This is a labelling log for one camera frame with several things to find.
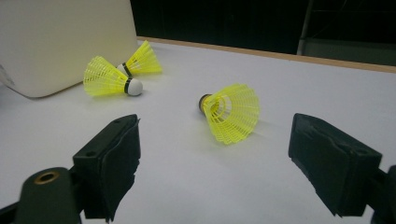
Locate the yellow plastic shuttlecock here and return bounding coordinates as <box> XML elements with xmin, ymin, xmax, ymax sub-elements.
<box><xmin>199</xmin><ymin>82</ymin><xmax>262</xmax><ymax>146</ymax></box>
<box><xmin>82</xmin><ymin>55</ymin><xmax>144</xmax><ymax>97</ymax></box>
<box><xmin>116</xmin><ymin>39</ymin><xmax>163</xmax><ymax>78</ymax></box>

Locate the white metal stand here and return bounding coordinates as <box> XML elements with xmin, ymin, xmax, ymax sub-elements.
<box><xmin>297</xmin><ymin>0</ymin><xmax>396</xmax><ymax>67</ymax></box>

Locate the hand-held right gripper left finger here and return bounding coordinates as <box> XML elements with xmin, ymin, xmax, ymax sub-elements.
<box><xmin>72</xmin><ymin>113</ymin><xmax>141</xmax><ymax>223</ymax></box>

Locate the white plastic storage bin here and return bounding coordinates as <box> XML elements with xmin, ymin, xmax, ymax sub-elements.
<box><xmin>0</xmin><ymin>0</ymin><xmax>139</xmax><ymax>99</ymax></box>

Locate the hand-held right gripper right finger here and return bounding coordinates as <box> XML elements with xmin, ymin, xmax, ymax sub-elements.
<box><xmin>288</xmin><ymin>112</ymin><xmax>383</xmax><ymax>217</ymax></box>

